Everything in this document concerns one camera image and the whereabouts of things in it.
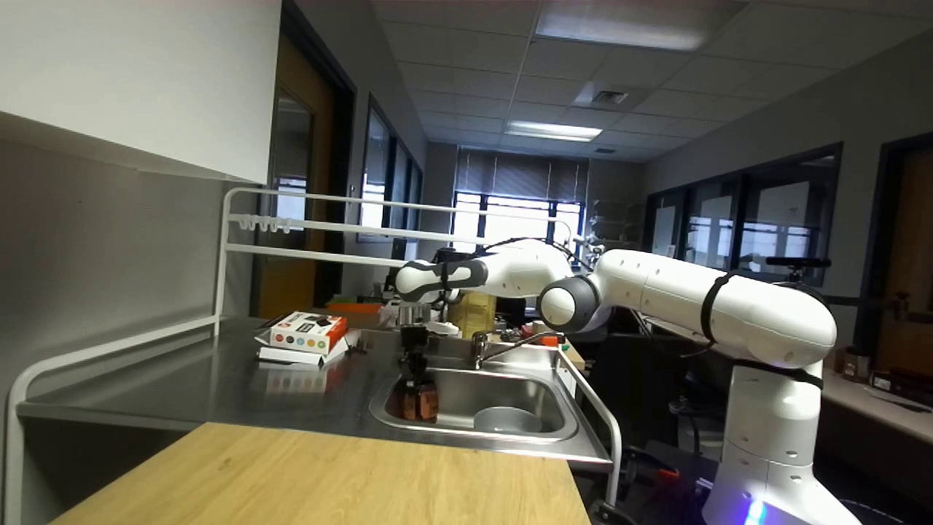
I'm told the flat white red box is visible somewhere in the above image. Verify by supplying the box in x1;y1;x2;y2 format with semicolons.
255;328;366;370

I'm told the large ceiling light panel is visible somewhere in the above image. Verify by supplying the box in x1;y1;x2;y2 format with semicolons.
535;0;708;53

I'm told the white metal rack frame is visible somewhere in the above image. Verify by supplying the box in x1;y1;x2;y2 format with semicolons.
4;183;625;525

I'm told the orange box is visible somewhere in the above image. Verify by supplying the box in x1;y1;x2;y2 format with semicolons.
326;297;385;323

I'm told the small ceiling light panel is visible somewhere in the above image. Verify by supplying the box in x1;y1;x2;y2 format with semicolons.
506;116;608;145

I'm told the brown wooden door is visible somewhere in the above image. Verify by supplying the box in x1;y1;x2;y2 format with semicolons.
255;27;357;319

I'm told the colourful white toy box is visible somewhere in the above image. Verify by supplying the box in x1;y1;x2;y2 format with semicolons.
266;310;350;355

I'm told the stainless steel counter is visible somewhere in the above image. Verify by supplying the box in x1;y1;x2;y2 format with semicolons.
14;316;616;469

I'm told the yellow canister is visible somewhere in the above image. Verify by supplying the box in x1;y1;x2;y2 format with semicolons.
447;290;503;341

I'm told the stainless steel sink basin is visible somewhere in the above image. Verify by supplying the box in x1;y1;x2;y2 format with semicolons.
367;363;584;449

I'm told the white side desk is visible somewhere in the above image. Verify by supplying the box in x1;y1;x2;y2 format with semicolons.
819;368;933;446

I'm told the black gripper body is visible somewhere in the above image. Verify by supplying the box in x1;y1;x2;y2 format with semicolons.
399;322;444;370

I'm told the brown cup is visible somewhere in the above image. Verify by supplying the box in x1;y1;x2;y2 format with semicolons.
399;380;444;427

